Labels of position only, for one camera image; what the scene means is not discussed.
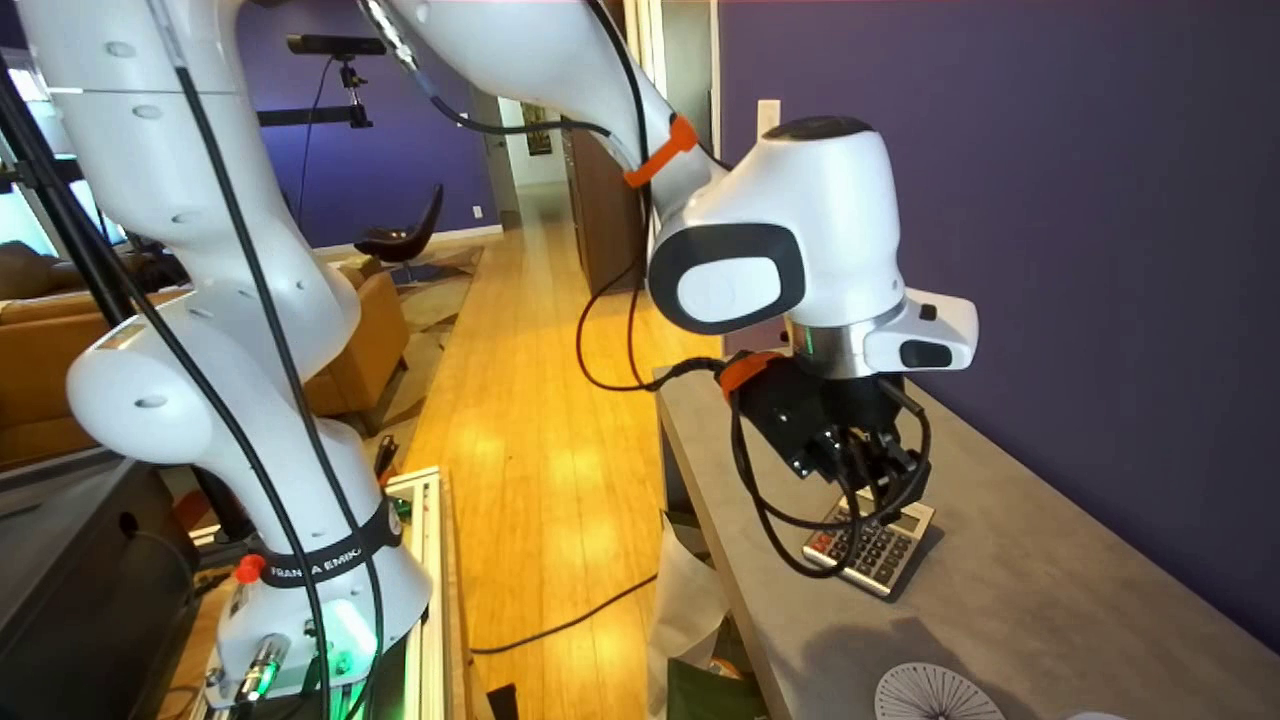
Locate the dark green box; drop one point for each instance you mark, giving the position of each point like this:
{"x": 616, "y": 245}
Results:
{"x": 704, "y": 693}

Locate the white round disc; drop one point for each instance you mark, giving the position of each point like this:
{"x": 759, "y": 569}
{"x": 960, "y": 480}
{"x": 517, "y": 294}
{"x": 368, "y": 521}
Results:
{"x": 933, "y": 699}

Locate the white plastic bag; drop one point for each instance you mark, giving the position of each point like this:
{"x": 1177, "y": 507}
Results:
{"x": 686, "y": 601}

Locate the bright distant window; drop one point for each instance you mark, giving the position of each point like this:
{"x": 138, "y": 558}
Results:
{"x": 21, "y": 221}

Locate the black printed band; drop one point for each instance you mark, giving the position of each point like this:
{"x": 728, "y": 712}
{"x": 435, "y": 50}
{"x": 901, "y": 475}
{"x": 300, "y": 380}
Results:
{"x": 324, "y": 560}

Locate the brown wooden cabinet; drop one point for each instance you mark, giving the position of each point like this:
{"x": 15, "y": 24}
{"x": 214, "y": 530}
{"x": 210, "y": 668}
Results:
{"x": 601, "y": 224}

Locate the white metal frame rail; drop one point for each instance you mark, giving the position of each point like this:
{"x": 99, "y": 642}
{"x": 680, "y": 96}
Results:
{"x": 424, "y": 585}

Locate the black camera on mount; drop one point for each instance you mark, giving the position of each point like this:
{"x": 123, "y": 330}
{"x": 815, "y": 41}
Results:
{"x": 336, "y": 47}

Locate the grey table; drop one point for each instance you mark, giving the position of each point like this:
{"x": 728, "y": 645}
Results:
{"x": 1065, "y": 585}

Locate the grey desk calculator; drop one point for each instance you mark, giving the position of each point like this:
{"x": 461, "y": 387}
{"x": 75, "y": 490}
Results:
{"x": 886, "y": 553}

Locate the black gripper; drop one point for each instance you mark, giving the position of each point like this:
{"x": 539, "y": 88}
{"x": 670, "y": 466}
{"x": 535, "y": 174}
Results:
{"x": 865, "y": 410}

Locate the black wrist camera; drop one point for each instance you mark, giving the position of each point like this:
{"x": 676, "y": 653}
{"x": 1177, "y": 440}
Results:
{"x": 787, "y": 419}

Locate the white wall switch plate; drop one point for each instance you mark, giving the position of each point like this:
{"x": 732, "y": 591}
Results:
{"x": 765, "y": 117}

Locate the black tripod pole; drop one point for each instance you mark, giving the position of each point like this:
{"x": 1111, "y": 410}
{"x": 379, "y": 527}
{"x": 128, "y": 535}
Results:
{"x": 62, "y": 212}

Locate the black curved chair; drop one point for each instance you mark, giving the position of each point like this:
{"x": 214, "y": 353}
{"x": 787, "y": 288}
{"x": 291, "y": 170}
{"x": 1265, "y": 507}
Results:
{"x": 402, "y": 245}

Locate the brown couch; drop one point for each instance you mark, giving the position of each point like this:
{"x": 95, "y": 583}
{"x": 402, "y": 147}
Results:
{"x": 364, "y": 353}

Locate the black cabinet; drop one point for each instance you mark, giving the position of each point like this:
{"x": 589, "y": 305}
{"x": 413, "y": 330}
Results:
{"x": 83, "y": 601}

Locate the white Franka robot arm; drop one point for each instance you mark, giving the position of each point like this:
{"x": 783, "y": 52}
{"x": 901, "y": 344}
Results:
{"x": 200, "y": 334}

